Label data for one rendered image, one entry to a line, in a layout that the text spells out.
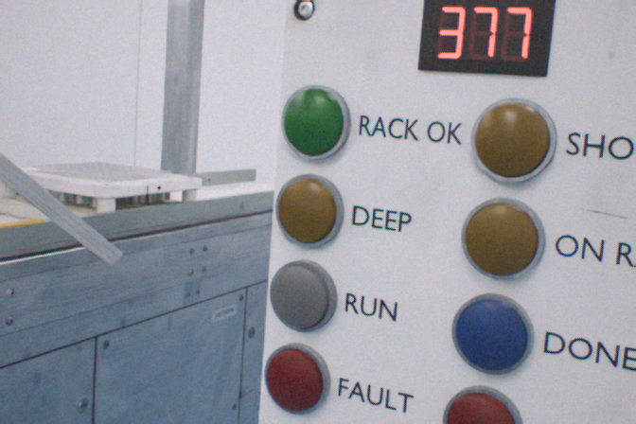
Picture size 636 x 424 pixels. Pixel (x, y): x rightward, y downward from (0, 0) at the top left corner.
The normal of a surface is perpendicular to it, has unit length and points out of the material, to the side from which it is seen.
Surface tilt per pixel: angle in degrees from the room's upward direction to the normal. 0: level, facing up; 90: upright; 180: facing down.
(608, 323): 90
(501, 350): 92
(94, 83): 90
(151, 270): 90
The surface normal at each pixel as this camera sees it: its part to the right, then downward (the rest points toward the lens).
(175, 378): 0.89, 0.13
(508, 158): -0.45, 0.15
